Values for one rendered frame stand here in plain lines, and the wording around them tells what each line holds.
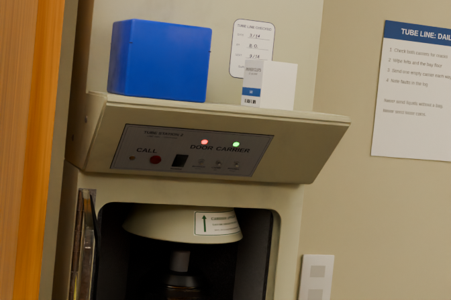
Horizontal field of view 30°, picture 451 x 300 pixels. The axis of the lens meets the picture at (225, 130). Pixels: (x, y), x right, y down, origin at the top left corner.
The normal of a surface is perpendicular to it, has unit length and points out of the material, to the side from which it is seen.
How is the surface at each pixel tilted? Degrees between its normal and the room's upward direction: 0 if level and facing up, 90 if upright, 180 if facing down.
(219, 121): 135
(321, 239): 90
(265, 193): 90
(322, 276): 90
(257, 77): 90
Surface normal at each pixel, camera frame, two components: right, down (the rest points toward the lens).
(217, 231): 0.58, -0.30
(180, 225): 0.05, -0.35
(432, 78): 0.35, 0.08
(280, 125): 0.18, 0.76
